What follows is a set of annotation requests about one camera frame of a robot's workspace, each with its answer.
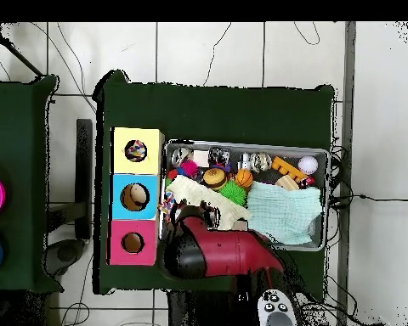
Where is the colourful polka dot cloth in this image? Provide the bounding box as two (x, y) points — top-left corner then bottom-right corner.
(124, 139), (148, 162)
(159, 189), (179, 222)

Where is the wooden box with three holes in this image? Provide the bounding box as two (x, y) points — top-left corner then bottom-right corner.
(107, 126), (166, 267)

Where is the shallow mesh bin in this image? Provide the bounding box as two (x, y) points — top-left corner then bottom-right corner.
(157, 138), (331, 252)

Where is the hamburger toy ball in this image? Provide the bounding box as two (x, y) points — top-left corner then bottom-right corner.
(202, 167), (228, 191)

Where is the cream waffle cloth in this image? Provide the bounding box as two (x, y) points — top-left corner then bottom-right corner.
(166, 174), (252, 231)

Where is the green spiky rubber ball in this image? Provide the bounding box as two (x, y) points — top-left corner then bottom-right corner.
(218, 179), (249, 207)

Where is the crushed silver can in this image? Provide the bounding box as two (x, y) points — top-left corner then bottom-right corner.
(170, 146), (192, 167)

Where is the orange toy basketball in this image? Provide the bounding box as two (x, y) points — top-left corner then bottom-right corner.
(233, 168), (255, 188)

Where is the dark green tablecloth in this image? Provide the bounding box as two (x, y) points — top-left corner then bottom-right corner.
(93, 70), (337, 300)
(0, 75), (64, 294)

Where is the mint green waffle cloth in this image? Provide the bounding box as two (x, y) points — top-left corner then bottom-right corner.
(246, 180), (324, 245)

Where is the grey metal bar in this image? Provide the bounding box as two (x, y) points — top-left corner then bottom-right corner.
(336, 21), (358, 326)

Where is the black tripod leg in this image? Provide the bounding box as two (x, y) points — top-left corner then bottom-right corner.
(0, 22), (44, 77)

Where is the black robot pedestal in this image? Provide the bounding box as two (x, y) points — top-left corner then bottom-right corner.
(167, 289), (259, 326)

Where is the black cable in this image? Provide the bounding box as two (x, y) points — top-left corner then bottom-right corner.
(329, 192), (408, 205)

